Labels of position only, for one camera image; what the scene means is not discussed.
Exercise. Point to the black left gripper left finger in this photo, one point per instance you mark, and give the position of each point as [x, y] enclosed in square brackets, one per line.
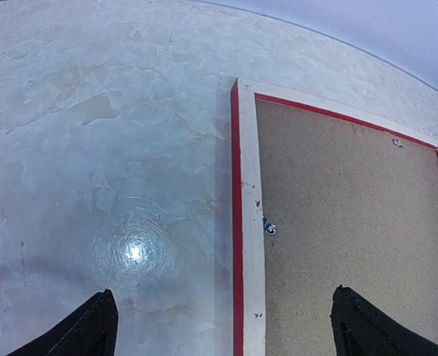
[91, 329]

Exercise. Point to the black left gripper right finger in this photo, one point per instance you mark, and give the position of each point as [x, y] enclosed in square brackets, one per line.
[359, 328]

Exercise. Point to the brown frame backing board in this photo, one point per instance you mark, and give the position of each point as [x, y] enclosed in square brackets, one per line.
[354, 207]

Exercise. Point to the red wooden picture frame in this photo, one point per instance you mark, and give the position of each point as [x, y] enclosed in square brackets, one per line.
[250, 226]

